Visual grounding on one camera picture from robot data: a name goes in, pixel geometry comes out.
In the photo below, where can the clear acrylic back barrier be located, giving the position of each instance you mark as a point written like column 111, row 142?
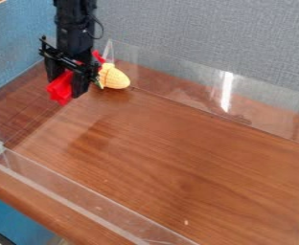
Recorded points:
column 246, row 100

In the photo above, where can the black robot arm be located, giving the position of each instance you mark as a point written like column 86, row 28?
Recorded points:
column 70, row 54

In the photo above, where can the clear acrylic barrier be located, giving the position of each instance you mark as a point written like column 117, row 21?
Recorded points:
column 104, row 212
column 246, row 100

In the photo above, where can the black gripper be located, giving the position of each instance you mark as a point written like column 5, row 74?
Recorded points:
column 84, row 65

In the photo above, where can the yellow green toy corn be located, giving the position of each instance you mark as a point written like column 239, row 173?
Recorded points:
column 111, row 77

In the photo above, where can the red plastic block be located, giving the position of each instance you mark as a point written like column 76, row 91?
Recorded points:
column 60, row 88

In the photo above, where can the clear acrylic front barrier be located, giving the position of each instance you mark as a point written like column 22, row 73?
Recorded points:
column 104, row 212

